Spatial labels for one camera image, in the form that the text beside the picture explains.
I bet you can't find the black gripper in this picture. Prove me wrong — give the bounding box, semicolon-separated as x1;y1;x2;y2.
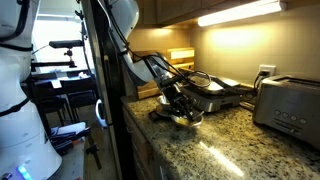
158;76;193;121

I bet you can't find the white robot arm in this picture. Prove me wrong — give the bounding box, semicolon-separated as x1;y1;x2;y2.
97;0;194;121

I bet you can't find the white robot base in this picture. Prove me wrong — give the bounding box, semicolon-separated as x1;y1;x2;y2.
0;0;62;180

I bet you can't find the black round kitchen scale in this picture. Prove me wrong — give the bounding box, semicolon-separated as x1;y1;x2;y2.
148;106;171;122

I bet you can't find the steel bowl on scale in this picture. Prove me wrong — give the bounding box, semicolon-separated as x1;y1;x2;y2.
157;95;170;107

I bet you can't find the steel bowl with yellow grains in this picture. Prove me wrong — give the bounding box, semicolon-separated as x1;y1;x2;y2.
171;113;203;127

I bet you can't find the silver panini grill press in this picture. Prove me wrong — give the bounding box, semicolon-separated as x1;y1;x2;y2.
180;69;246;112

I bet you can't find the large wooden cutting board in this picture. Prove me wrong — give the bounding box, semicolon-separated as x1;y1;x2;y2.
137;48;194;99

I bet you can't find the stainless steel toaster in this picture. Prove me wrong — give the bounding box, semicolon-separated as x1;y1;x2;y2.
252;75;320;149

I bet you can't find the white cart with tools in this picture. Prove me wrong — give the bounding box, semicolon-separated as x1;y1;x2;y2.
48;122;102;180

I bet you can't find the under-cabinet light bar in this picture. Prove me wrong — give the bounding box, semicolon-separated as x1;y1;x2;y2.
198;0;286;27

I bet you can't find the white wall outlet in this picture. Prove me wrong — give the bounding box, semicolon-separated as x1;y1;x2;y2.
259;64;276;76

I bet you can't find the black camera stand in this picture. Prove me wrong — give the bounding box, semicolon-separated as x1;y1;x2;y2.
31;40;84;72

